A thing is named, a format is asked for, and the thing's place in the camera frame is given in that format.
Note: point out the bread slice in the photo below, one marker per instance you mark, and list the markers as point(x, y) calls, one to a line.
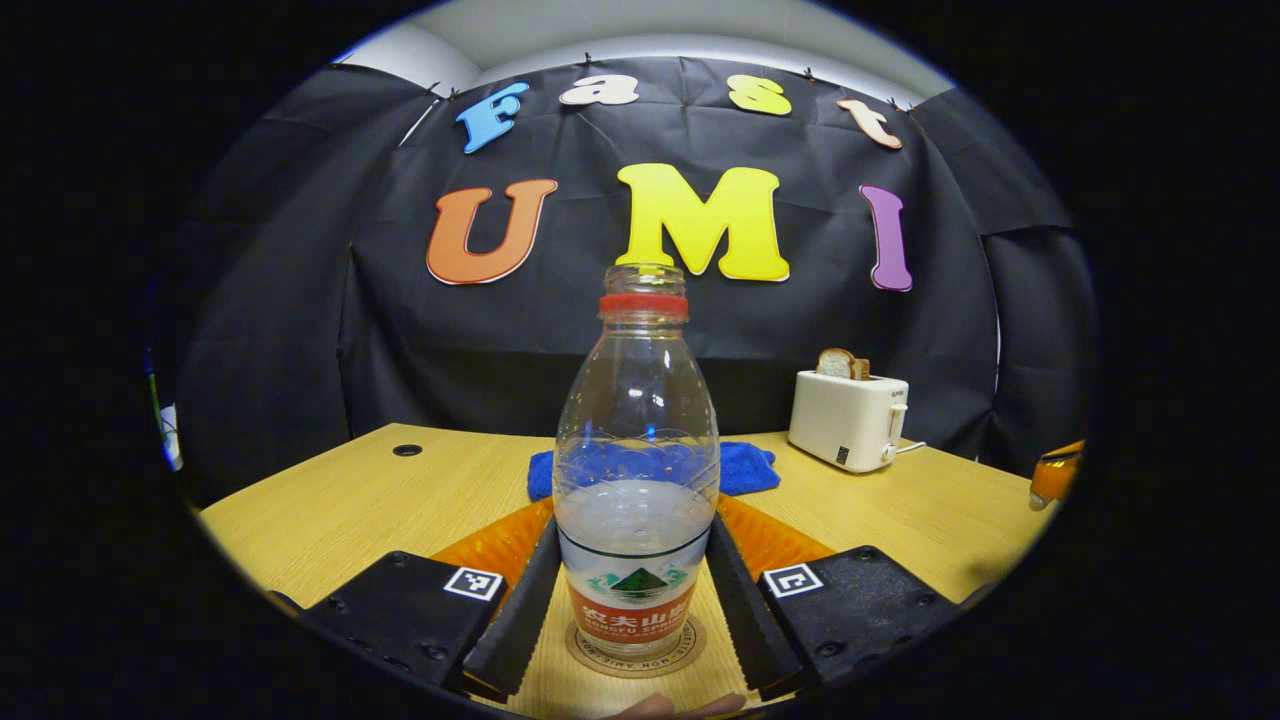
point(835, 362)

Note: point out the round cork coaster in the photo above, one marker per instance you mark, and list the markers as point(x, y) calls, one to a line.
point(600, 663)

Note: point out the clear plastic water bottle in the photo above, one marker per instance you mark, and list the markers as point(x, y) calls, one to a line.
point(635, 560)

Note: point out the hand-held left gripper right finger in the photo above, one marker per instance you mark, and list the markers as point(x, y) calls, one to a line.
point(740, 610)

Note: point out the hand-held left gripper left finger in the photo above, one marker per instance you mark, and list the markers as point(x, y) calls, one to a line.
point(530, 610)

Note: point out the white toaster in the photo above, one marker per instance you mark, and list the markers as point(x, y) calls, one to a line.
point(845, 420)

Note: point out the black backdrop cloth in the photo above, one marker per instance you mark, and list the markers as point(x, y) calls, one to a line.
point(450, 340)

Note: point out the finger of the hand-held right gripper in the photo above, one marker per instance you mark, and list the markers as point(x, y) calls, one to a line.
point(1055, 478)

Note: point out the blue towel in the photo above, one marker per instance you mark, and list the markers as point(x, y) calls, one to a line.
point(750, 468)

